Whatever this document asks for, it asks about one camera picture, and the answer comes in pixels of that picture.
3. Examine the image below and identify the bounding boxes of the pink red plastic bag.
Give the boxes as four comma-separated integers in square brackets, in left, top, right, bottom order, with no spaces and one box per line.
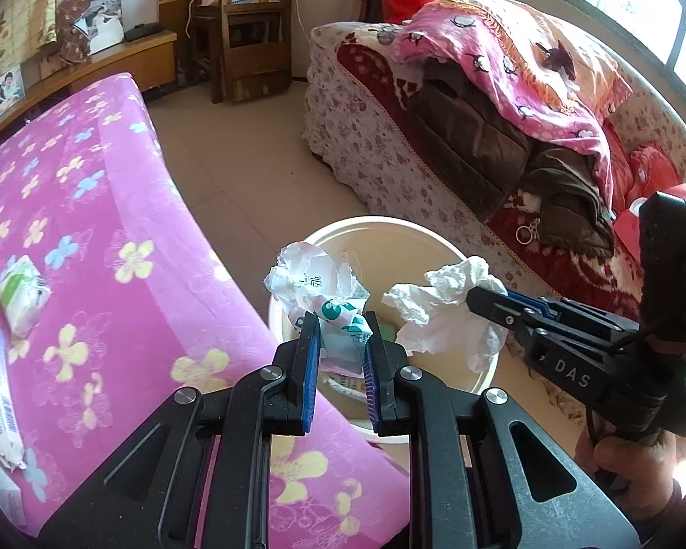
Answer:
[614,180,686,247]

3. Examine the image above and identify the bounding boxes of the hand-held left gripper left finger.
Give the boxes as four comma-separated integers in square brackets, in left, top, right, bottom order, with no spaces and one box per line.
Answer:
[37,312,324,549]

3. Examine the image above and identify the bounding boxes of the wedding photo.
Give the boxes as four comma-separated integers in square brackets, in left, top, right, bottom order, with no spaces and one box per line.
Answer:
[71,0,125,52]

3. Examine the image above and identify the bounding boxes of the brown coat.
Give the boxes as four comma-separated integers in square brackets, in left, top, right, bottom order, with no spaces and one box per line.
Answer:
[408,60,615,258]

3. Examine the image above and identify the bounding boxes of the wooden cabinet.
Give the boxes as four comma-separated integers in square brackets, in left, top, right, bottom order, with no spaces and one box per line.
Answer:
[0,28,178,150]

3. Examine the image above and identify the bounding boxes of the floral covered sofa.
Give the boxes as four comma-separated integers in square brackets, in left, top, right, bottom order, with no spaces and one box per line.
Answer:
[302,22,686,470]

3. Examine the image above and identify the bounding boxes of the cream floral cloth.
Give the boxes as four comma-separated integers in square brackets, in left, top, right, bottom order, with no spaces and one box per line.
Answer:
[0,0,101,92]

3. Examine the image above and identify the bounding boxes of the white green tissue pack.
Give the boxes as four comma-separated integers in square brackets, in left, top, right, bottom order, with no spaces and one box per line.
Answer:
[0,254,52,337]

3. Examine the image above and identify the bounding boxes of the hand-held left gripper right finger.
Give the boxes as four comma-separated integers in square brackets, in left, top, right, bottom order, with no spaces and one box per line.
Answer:
[363,310,644,549]

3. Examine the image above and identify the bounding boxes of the pink cartoon blanket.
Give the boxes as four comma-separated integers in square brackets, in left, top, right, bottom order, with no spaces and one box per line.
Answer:
[391,8,615,207]

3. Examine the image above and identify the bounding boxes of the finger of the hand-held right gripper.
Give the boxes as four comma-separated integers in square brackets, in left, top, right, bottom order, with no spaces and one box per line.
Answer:
[467,286,551,337]
[506,291,631,331]

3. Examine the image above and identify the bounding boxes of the metal key ring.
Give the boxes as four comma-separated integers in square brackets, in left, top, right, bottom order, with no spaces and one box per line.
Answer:
[514,220,544,247]

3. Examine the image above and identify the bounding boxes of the person's right hand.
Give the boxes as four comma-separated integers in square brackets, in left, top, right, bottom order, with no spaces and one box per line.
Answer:
[574,429,686,533]

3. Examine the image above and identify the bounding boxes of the peach fringed cushion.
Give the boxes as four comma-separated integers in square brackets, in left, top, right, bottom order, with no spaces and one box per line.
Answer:
[429,0,632,115]

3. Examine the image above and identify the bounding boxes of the couple photo frame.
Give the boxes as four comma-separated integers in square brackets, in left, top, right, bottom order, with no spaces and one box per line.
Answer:
[0,69,25,124]

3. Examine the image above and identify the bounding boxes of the round white bin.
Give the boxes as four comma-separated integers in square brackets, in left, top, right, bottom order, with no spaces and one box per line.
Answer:
[268,214,501,447]

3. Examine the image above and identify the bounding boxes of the white green wrapper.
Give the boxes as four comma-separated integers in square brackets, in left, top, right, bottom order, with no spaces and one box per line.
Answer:
[264,242,375,364]

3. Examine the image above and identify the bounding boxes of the dark wooden chair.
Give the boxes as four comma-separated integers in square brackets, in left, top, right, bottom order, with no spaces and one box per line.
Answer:
[186,0,298,104]

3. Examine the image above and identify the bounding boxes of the red patterned sofa throw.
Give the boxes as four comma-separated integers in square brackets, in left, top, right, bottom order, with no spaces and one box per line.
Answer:
[336,43,664,327]

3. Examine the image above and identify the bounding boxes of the white plastic packet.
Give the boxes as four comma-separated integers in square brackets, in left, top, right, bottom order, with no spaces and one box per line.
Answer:
[0,325,32,473]

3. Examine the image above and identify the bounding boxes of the white tissue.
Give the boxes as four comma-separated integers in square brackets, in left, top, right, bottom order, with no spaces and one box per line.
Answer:
[382,256,509,372]

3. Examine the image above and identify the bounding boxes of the pink floral bed blanket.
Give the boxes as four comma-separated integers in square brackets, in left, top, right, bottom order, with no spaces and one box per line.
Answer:
[0,71,413,538]

